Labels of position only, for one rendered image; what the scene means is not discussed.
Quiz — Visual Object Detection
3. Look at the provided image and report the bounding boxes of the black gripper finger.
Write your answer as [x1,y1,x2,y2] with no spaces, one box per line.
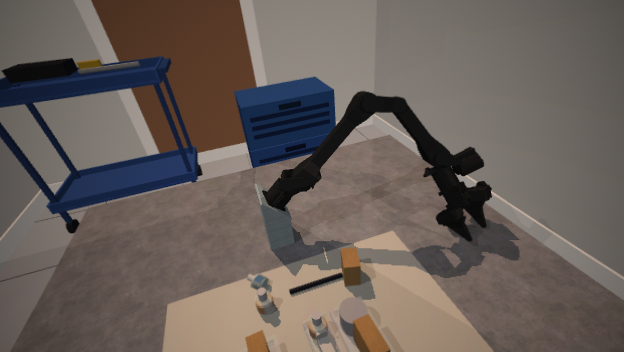
[443,215,473,242]
[464,201,487,228]

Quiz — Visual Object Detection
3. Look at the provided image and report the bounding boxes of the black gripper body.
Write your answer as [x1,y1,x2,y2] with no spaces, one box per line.
[436,179,480,225]

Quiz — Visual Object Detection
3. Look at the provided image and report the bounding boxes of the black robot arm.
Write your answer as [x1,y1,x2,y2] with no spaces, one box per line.
[262,91,492,211]

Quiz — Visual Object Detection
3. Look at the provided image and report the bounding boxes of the black flat bar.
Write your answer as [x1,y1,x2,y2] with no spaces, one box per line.
[289,272,343,295]

